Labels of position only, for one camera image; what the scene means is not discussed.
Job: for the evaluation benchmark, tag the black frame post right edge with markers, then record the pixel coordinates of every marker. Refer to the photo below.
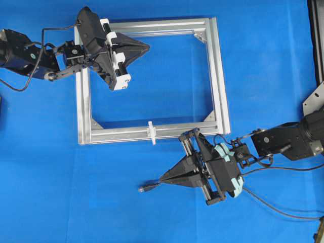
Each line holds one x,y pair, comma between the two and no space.
315,12

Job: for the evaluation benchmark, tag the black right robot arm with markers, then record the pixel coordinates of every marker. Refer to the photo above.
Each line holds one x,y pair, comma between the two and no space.
289,139

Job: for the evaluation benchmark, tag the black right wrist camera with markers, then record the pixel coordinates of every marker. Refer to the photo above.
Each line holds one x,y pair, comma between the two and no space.
227,174

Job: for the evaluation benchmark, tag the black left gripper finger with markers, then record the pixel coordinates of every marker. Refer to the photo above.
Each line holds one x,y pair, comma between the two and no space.
130,44
132,53

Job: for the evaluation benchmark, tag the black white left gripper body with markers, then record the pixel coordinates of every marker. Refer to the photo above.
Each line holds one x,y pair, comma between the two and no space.
110,63

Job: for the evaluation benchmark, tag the grey metal base plate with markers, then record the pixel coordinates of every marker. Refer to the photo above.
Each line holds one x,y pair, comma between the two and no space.
313,108

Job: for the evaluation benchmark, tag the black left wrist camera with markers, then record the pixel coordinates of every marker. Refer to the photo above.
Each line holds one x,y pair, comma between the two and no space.
91,32

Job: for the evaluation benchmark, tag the white string loop holder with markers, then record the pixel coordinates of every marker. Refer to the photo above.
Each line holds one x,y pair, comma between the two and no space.
151,132

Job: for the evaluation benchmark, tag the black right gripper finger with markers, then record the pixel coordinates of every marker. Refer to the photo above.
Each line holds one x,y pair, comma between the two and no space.
186,168
187,181

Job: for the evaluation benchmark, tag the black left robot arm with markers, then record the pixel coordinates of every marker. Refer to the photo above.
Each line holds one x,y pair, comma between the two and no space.
46,61

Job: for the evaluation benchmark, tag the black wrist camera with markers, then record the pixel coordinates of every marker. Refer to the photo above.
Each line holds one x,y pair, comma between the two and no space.
227,174
91,32

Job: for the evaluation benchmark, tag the aluminium extrusion square frame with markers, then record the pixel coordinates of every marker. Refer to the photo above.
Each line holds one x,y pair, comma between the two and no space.
217,122

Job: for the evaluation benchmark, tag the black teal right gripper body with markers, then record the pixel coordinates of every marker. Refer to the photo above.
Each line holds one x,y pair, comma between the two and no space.
195,143

